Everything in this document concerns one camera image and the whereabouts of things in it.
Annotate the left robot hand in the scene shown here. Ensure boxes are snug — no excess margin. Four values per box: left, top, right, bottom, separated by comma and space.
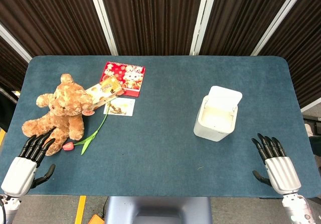
1, 134, 56, 198

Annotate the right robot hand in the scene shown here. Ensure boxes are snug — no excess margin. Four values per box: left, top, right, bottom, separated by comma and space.
251, 133, 302, 195

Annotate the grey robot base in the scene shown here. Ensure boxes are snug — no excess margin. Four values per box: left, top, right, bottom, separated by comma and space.
104, 196, 213, 224

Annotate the white plastic bin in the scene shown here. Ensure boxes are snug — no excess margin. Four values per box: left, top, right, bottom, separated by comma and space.
193, 85, 243, 142

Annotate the brown teddy bear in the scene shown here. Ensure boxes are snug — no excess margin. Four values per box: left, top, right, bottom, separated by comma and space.
22, 73, 96, 156

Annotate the artificial pink tulip flower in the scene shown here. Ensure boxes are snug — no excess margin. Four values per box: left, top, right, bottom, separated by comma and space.
62, 102, 111, 156

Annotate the orange device on floor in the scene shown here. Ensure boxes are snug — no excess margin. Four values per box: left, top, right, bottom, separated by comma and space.
87, 213, 105, 224

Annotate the gold patterned snack box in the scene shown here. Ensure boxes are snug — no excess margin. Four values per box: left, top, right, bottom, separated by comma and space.
84, 77, 125, 110

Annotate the white picture card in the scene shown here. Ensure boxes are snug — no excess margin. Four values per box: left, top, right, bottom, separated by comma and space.
103, 97, 136, 117

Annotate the blue table cloth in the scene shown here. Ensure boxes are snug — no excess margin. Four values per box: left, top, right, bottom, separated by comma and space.
0, 55, 321, 199

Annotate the red rabbit envelope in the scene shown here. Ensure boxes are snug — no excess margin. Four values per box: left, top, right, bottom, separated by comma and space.
100, 61, 146, 98

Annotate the brown folding partition screen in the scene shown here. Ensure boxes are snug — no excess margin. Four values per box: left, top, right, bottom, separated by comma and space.
0, 0, 321, 109

